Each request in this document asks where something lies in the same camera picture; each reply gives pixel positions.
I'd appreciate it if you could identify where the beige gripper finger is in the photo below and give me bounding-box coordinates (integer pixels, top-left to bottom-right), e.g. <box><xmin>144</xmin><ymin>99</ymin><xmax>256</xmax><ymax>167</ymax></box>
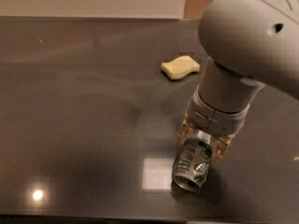
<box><xmin>210</xmin><ymin>134</ymin><xmax>235</xmax><ymax>162</ymax></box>
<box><xmin>177</xmin><ymin>113</ymin><xmax>199</xmax><ymax>145</ymax></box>

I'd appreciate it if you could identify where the crushed silver 7up can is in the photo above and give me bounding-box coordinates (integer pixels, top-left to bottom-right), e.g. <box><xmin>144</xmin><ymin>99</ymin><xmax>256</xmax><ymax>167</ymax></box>
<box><xmin>172</xmin><ymin>138</ymin><xmax>212</xmax><ymax>191</ymax></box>

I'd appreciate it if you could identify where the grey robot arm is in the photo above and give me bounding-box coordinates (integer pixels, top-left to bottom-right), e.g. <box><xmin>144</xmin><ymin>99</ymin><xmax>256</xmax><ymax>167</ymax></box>
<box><xmin>178</xmin><ymin>0</ymin><xmax>299</xmax><ymax>161</ymax></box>

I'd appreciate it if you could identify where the yellow sponge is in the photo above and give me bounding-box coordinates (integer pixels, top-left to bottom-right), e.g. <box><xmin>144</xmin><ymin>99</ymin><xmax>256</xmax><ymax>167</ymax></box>
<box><xmin>161</xmin><ymin>55</ymin><xmax>200</xmax><ymax>80</ymax></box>

